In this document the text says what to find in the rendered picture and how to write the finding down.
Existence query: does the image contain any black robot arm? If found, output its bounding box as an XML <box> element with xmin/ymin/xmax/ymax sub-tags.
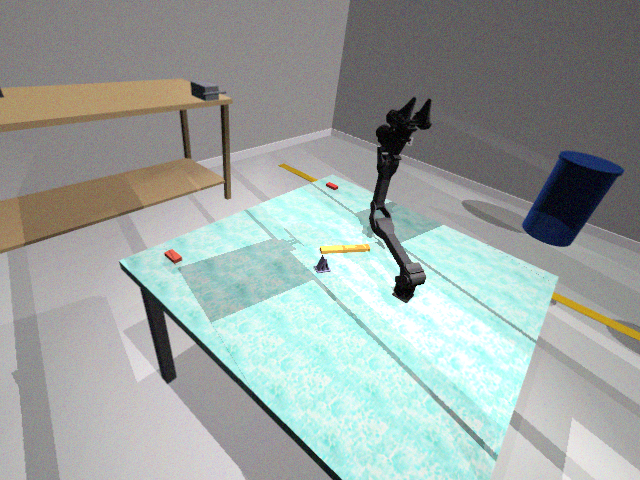
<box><xmin>369</xmin><ymin>124</ymin><xmax>426</xmax><ymax>303</ymax></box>

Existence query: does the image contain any yellow bar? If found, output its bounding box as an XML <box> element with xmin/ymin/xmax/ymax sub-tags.
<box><xmin>320</xmin><ymin>244</ymin><xmax>371</xmax><ymax>254</ymax></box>

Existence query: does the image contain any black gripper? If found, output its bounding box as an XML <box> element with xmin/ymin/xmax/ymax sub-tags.
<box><xmin>386</xmin><ymin>97</ymin><xmax>432</xmax><ymax>144</ymax></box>

